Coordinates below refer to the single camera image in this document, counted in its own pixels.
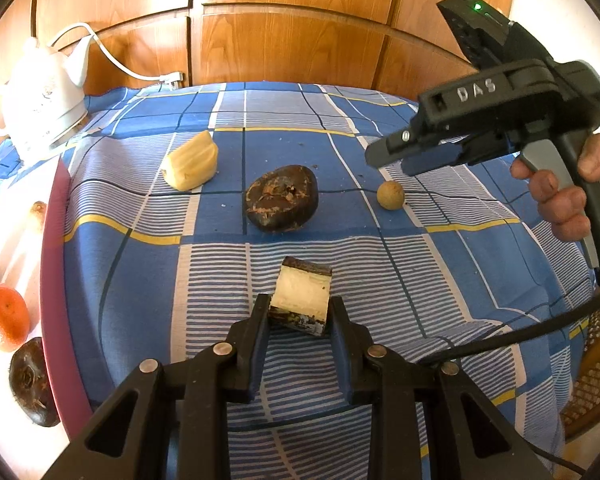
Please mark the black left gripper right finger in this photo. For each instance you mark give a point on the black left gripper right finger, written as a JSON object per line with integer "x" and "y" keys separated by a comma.
{"x": 427, "y": 421}

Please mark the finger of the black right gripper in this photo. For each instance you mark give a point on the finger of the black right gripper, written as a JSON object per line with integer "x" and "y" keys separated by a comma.
{"x": 419, "y": 159}
{"x": 385, "y": 151}

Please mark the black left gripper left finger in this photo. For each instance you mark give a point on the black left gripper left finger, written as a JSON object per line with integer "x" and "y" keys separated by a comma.
{"x": 129, "y": 435}

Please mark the small tan longan fruit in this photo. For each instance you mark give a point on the small tan longan fruit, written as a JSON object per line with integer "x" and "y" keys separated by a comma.
{"x": 390, "y": 195}

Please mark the dark brown water chestnut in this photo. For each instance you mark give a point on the dark brown water chestnut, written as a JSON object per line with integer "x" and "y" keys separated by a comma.
{"x": 30, "y": 385}

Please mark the pale-cut sugarcane segment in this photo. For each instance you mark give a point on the pale-cut sugarcane segment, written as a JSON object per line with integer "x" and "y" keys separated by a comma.
{"x": 301, "y": 296}

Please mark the orange mandarin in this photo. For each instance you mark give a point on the orange mandarin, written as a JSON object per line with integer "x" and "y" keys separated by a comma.
{"x": 14, "y": 319}

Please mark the yellow peeled fruit piece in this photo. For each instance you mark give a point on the yellow peeled fruit piece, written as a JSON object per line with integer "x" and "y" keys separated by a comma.
{"x": 192, "y": 164}

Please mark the person's right hand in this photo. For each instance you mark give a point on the person's right hand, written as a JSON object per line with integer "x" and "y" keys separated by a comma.
{"x": 563, "y": 209}

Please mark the wicker chair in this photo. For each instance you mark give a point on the wicker chair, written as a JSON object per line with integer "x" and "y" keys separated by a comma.
{"x": 582, "y": 411}

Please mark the blue plaid tablecloth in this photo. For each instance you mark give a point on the blue plaid tablecloth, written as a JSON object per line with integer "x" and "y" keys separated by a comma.
{"x": 152, "y": 272}

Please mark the white ceramic electric kettle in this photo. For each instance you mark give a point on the white ceramic electric kettle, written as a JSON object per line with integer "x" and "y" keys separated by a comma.
{"x": 43, "y": 97}

